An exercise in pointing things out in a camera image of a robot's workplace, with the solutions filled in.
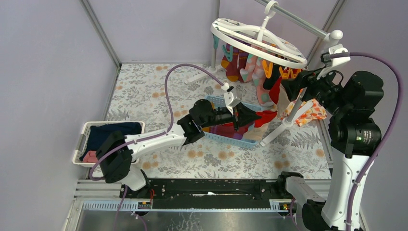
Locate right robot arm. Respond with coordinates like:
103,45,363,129
276,70,384,231

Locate pink folded cloth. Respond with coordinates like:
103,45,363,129
82,151,98,163

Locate white clip hanger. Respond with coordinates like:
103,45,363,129
210,0,307,69

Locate navy folded cloth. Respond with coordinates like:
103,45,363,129
77,121,144,162

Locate purple patterned sock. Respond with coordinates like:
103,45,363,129
238,51,248,73
221,44,243,82

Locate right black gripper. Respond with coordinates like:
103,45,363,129
280,61,349,115

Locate orange floral cloth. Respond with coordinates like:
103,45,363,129
275,99,327,127

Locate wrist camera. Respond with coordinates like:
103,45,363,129
221,82,241,115
318,44,351,79

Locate pink sock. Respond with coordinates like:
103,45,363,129
252,58,274,107
240,54,258,82

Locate floral table mat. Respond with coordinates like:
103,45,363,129
107,64,331,180

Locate white plastic basket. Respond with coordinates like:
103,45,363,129
72,121,145,168

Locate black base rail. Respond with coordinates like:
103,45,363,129
119,178,293,209

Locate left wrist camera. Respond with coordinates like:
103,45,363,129
221,82,241,115

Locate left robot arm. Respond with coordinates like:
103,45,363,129
89,99,261,198

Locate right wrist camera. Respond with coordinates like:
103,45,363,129
318,44,351,79

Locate metal drying rack stand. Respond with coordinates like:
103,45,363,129
184,0,344,147

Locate navy christmas sock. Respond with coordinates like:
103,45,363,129
263,64,281,90

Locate purple patchwork sock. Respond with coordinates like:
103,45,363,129
203,123,253,140

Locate blue plastic basket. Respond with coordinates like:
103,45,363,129
204,96,263,149

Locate red beige sock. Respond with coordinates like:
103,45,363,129
277,84,294,119
243,110,277,141

